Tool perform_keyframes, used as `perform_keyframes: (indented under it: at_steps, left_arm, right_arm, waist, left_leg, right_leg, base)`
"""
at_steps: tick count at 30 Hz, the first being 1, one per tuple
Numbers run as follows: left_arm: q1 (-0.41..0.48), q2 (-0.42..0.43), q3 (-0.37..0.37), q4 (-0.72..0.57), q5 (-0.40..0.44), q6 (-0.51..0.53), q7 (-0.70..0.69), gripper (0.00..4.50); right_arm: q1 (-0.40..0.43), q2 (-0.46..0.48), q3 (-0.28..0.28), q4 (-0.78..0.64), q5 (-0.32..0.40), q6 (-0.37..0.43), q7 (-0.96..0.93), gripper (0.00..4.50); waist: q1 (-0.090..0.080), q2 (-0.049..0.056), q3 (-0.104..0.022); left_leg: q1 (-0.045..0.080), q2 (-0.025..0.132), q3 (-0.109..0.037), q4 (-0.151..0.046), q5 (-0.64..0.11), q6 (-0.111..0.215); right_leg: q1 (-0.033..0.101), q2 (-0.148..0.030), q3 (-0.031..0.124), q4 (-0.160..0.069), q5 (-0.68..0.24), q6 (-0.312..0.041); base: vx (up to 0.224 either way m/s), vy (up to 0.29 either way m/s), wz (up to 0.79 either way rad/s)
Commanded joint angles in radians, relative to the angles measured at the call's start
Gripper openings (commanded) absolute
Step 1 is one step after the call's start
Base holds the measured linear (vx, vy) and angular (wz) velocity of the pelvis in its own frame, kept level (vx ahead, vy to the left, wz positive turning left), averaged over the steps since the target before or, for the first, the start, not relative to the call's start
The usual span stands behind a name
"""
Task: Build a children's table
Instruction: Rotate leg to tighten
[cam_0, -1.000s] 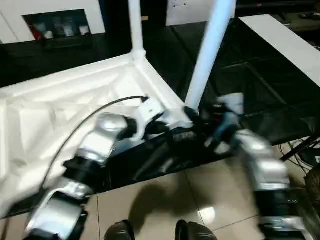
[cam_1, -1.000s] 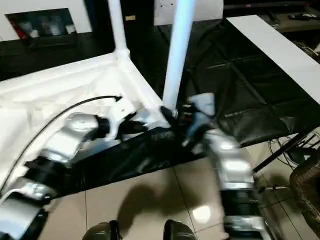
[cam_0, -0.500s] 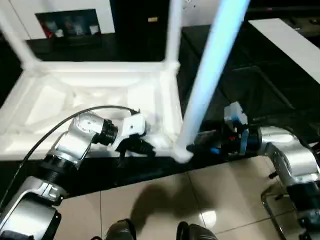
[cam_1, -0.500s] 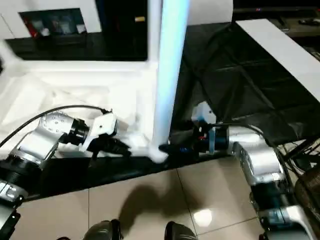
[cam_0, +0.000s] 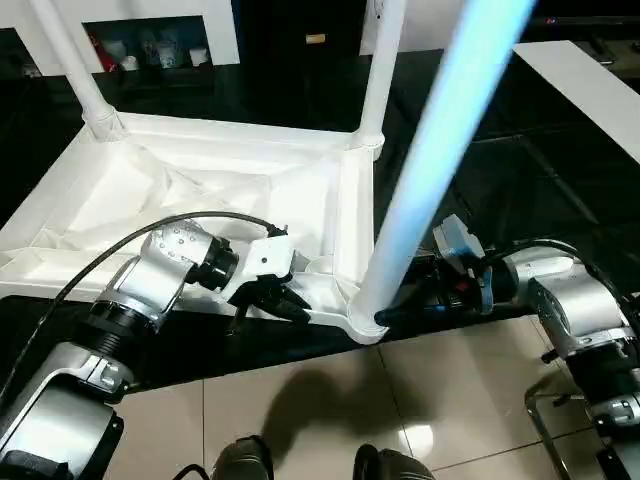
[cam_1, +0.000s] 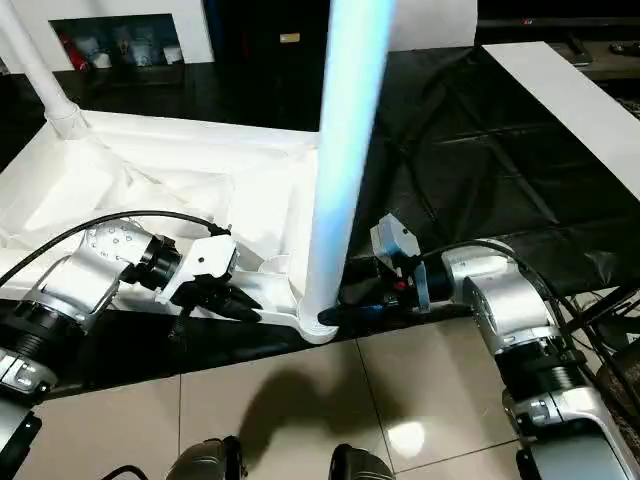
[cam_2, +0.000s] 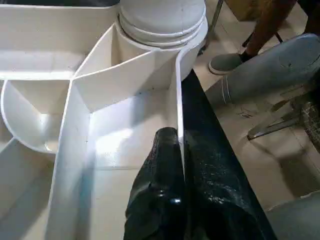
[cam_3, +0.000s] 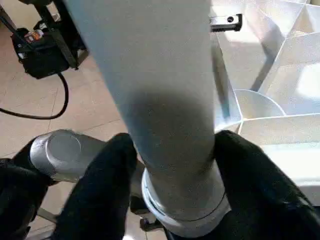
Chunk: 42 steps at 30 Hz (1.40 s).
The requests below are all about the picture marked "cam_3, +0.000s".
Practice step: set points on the white plastic table top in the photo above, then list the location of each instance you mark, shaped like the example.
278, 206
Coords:
287, 75

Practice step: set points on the black storage shelf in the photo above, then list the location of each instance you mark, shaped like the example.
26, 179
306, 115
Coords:
62, 37

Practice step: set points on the white plastic table leg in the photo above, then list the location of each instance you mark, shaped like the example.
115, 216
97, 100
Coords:
162, 75

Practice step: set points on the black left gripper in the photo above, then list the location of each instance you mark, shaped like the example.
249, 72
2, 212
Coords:
225, 23

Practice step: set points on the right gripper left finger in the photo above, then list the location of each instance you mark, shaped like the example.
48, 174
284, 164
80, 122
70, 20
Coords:
95, 200

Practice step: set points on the grey wheeled stand base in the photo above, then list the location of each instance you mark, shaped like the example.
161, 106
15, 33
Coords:
47, 215

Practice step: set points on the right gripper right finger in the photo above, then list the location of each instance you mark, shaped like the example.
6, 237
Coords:
265, 200

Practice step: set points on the black tool bag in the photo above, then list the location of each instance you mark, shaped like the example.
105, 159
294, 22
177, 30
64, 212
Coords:
42, 60

